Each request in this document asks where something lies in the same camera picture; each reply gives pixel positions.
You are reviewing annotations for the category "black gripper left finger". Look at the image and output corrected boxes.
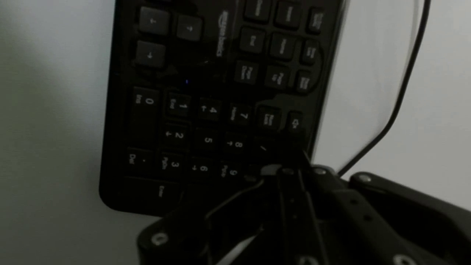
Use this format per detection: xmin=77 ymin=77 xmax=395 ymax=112
xmin=135 ymin=145 xmax=297 ymax=265

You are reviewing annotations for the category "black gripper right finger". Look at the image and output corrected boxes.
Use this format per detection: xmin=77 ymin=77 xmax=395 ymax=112
xmin=289 ymin=143 xmax=471 ymax=265

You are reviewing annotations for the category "black computer keyboard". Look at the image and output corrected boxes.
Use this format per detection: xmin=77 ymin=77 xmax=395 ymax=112
xmin=97 ymin=0 xmax=347 ymax=218

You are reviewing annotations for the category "black keyboard cable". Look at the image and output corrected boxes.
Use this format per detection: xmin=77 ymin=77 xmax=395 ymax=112
xmin=337 ymin=0 xmax=432 ymax=177

